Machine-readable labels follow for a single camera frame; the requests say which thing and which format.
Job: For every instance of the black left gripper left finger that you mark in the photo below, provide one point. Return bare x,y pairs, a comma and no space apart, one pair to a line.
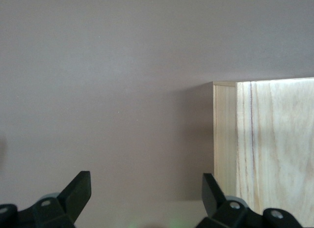
73,193

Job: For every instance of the brown table mat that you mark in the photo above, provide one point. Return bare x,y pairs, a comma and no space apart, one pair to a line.
98,90

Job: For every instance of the light wooden drawer cabinet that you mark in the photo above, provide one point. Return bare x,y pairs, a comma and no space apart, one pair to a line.
274,139

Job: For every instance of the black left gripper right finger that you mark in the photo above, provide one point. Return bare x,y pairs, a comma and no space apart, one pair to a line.
211,196

